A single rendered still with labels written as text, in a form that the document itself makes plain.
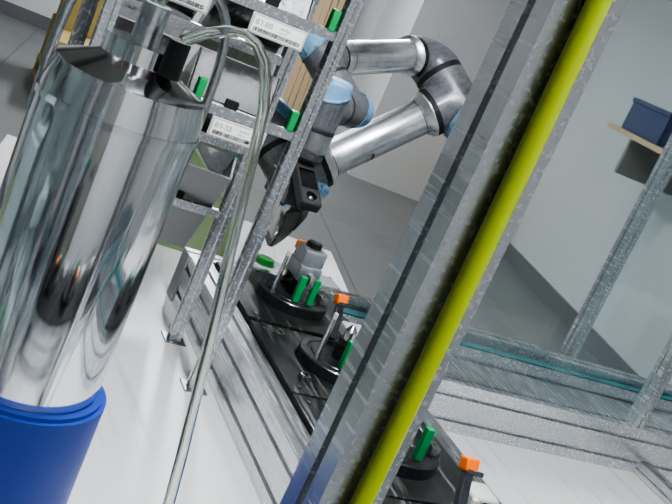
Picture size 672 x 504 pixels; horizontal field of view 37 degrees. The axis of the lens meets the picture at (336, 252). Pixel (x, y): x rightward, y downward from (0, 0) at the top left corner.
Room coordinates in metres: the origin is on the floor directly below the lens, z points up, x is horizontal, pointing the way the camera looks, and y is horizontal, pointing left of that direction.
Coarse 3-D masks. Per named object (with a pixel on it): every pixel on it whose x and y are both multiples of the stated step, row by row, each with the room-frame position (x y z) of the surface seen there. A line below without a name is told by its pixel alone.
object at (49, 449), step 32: (0, 416) 0.74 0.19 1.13; (32, 416) 0.75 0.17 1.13; (64, 416) 0.77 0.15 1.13; (96, 416) 0.80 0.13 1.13; (0, 448) 0.74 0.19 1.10; (32, 448) 0.75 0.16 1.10; (64, 448) 0.77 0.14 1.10; (0, 480) 0.74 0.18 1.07; (32, 480) 0.76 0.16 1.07; (64, 480) 0.79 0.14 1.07
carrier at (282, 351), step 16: (256, 336) 1.58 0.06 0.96; (272, 336) 1.59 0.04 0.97; (288, 336) 1.62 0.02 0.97; (304, 336) 1.65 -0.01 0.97; (352, 336) 1.56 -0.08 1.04; (272, 352) 1.52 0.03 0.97; (288, 352) 1.55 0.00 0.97; (304, 352) 1.53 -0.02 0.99; (320, 352) 1.51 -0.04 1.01; (336, 352) 1.56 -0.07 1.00; (272, 368) 1.49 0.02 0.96; (288, 368) 1.49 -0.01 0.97; (304, 368) 1.51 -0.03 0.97; (320, 368) 1.50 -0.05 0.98; (336, 368) 1.52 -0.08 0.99; (288, 384) 1.43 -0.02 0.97; (304, 384) 1.45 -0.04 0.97; (320, 384) 1.48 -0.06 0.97
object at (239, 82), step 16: (192, 64) 1.53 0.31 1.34; (208, 64) 1.51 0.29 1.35; (240, 64) 1.53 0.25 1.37; (192, 80) 1.49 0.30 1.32; (208, 80) 1.50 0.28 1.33; (224, 80) 1.51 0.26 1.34; (240, 80) 1.52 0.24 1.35; (256, 80) 1.54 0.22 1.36; (272, 80) 1.55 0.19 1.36; (224, 96) 1.51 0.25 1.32; (240, 96) 1.52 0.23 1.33; (256, 96) 1.53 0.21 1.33; (272, 96) 1.54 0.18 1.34; (256, 112) 1.52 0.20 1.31; (208, 144) 1.74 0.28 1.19
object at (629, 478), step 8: (616, 472) 1.98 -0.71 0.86; (624, 472) 2.00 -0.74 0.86; (632, 472) 2.02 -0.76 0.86; (624, 480) 1.95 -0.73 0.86; (632, 480) 1.97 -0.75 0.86; (640, 480) 1.99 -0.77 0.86; (632, 488) 1.93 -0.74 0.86; (640, 488) 1.95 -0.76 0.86; (648, 488) 1.97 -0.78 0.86; (640, 496) 1.91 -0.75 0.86; (648, 496) 1.92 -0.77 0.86; (656, 496) 1.94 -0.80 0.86
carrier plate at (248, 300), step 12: (216, 264) 1.84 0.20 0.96; (252, 276) 1.85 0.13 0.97; (252, 288) 1.78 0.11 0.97; (240, 300) 1.69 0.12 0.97; (252, 300) 1.72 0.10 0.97; (252, 312) 1.66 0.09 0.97; (264, 312) 1.68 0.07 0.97; (276, 312) 1.71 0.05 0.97; (276, 324) 1.66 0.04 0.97; (288, 324) 1.68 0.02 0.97; (300, 324) 1.70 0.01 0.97; (312, 324) 1.73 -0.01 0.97; (324, 324) 1.76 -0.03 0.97
